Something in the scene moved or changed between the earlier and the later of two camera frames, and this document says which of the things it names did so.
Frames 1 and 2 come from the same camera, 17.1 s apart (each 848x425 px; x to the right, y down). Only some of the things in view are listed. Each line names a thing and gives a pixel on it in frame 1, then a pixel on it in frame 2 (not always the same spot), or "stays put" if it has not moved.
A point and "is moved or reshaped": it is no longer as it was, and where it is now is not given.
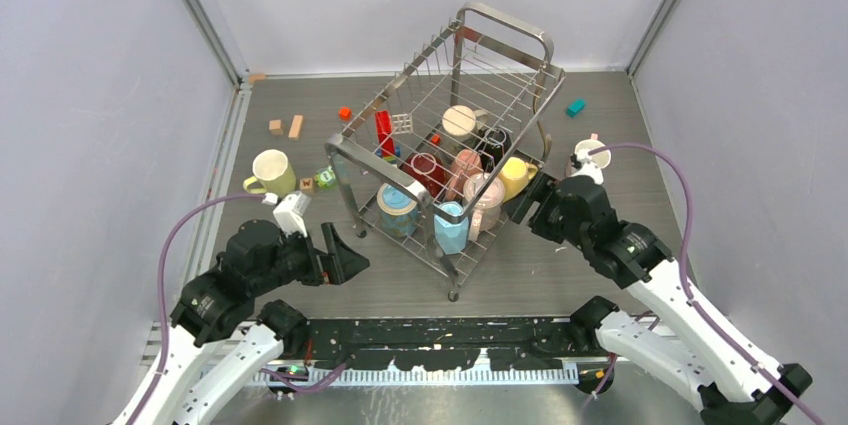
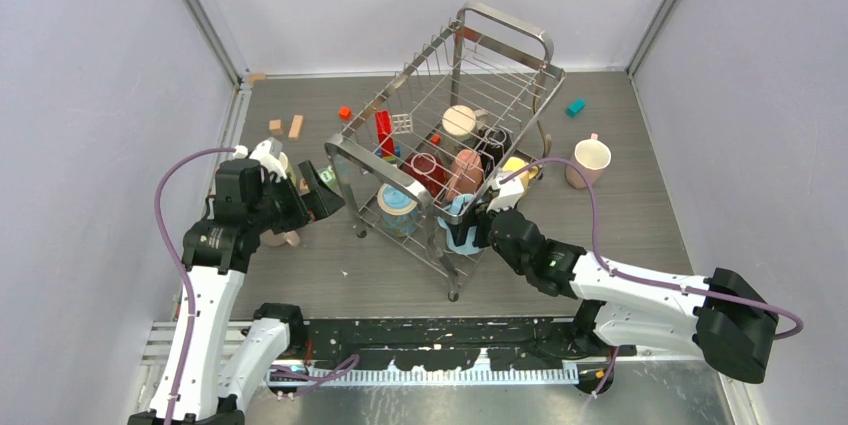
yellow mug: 515,174 stays put
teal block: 575,106 stays put
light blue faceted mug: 452,237 is moved or reshaped
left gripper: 340,262 to 318,203
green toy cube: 325,177 stays put
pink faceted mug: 601,158 stays put
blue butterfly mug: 398,212 stays put
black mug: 491,145 stays put
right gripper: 517,208 to 476,216
